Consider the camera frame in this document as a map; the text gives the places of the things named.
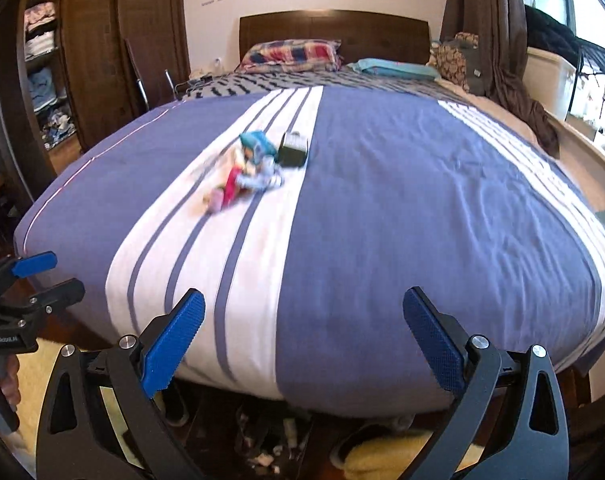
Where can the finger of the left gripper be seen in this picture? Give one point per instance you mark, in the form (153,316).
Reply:
(37,307)
(13,269)

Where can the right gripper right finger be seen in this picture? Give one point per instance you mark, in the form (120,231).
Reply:
(507,420)

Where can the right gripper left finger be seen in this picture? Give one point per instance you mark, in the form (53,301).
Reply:
(76,439)

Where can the pink white trash wrapper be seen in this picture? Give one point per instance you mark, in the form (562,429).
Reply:
(245,178)

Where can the teal snack wrapper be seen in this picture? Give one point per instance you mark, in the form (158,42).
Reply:
(256,146)

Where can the dark green bottle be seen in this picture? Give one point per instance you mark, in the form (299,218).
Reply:
(293,150)

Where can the person's left hand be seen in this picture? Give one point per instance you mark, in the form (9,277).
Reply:
(9,384)

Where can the dark wooden wardrobe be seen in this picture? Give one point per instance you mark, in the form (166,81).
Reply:
(118,58)

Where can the black zebra pattern blanket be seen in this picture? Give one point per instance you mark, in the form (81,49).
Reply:
(241,84)

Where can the blue white striped bedspread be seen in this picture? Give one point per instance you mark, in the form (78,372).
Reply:
(304,283)

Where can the white storage box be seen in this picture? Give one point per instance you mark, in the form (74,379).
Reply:
(550,80)

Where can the plaid red blue pillow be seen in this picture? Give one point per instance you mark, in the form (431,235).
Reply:
(292,56)

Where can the brown patterned cushion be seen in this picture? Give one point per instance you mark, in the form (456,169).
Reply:
(458,60)

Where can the black metal rack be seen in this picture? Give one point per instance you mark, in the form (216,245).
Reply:
(588,101)

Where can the teal pillow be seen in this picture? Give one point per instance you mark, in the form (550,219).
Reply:
(392,69)

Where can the black jacket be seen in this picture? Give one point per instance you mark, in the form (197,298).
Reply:
(547,34)

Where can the dark wooden headboard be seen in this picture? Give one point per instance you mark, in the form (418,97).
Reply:
(362,34)

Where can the brown curtain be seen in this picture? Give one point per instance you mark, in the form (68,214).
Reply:
(502,31)

